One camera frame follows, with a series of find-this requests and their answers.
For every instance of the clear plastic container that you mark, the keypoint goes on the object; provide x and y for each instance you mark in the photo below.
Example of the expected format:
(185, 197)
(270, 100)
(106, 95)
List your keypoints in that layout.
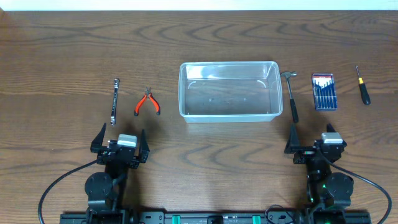
(229, 92)

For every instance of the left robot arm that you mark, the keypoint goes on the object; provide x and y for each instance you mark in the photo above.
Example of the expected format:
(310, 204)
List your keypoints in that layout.
(105, 190)

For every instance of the small black handled hammer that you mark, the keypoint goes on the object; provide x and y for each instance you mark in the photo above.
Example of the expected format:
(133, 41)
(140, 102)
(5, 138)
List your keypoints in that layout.
(287, 75)

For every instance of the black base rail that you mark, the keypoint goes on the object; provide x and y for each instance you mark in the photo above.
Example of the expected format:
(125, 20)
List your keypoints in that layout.
(277, 217)

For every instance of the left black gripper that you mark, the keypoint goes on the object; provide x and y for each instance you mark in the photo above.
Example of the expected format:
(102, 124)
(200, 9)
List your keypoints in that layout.
(119, 155)

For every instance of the black yellow screwdriver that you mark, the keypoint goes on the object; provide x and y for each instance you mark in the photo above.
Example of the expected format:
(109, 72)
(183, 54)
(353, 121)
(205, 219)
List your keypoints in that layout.
(362, 87)

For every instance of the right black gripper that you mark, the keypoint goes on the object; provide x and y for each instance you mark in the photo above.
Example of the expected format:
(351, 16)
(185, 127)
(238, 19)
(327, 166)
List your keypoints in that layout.
(311, 152)

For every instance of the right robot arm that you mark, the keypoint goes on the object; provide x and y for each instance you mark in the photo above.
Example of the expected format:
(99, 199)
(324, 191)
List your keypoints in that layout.
(329, 193)

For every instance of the precision screwdriver set case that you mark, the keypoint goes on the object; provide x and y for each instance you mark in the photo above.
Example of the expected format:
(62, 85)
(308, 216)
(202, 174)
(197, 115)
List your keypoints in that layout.
(324, 93)

